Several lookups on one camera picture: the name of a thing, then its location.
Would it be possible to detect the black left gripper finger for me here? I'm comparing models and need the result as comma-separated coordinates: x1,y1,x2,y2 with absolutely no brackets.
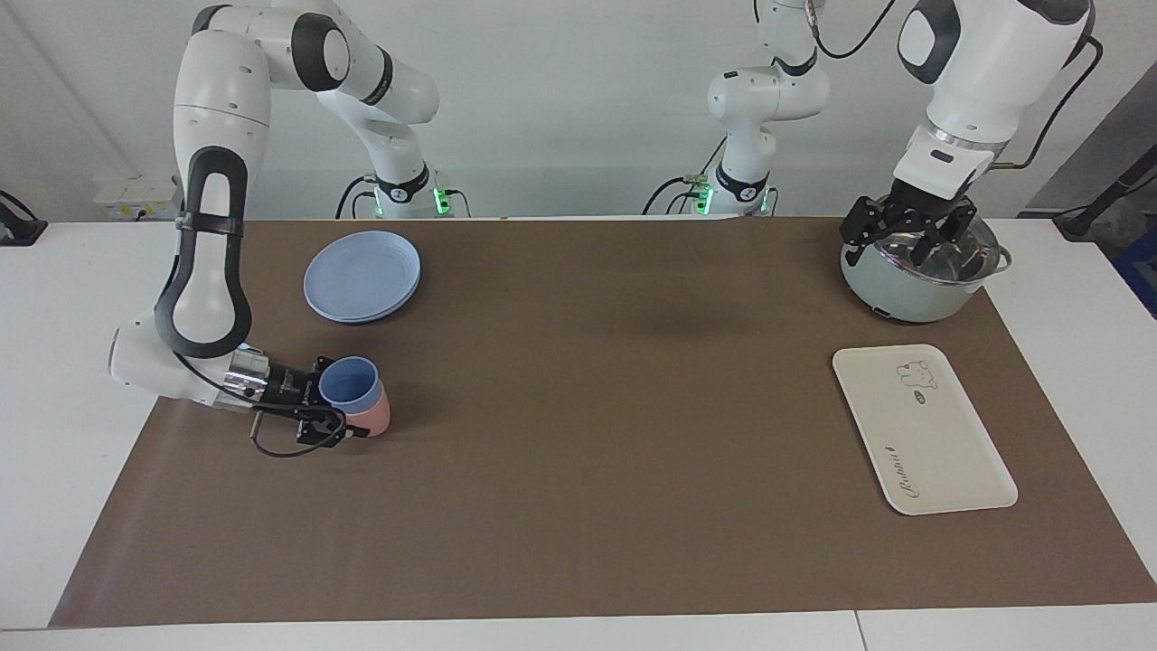
841,193,897,250
910,205,978,267

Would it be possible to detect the blue plastic cup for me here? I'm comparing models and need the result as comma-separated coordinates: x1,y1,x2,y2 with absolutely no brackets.
318,356,385,418

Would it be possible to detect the pink plastic cup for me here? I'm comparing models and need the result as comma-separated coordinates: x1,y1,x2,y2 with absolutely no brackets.
347,380,392,440

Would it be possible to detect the cream tray with rabbit print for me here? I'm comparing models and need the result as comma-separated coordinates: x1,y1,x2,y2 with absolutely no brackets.
832,344,1019,516

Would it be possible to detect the pale green pot glass lid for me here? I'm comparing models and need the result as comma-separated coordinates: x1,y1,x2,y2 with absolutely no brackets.
839,194,1013,325

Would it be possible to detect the pale blue plate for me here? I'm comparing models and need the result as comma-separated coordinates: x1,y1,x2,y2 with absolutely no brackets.
303,231,422,325

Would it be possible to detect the black stand leg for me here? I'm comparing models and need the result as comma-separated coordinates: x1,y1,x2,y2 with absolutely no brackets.
1053,145,1157,243

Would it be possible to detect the blue box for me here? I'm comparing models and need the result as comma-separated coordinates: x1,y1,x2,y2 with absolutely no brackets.
1112,226,1157,319

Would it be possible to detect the white power strip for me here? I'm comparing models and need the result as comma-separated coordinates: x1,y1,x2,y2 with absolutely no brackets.
95,175,182,221

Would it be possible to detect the brown table mat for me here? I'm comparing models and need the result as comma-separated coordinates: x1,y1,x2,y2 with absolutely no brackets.
50,217,1157,629

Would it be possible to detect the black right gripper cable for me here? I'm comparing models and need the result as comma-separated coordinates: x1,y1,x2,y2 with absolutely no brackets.
248,402,350,458

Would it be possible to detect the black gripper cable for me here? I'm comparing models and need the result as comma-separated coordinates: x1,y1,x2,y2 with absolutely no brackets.
992,34,1105,173
248,402,350,458

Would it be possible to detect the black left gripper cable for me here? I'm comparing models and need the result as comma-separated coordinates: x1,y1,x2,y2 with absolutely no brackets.
992,34,1105,173

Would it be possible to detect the black arm loop cable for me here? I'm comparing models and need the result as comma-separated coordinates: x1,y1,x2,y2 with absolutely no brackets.
807,0,898,61

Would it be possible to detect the black right base cable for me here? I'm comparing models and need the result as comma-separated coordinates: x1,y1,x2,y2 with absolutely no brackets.
335,174,379,221

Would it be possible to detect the black base cable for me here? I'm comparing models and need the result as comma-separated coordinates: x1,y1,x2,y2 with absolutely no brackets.
643,175,708,217
335,174,379,221

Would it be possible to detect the black left base cable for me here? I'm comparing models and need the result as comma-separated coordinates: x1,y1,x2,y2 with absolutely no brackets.
643,175,708,217

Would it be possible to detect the black clamp mount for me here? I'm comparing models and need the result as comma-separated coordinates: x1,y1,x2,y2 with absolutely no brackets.
0,190,49,247

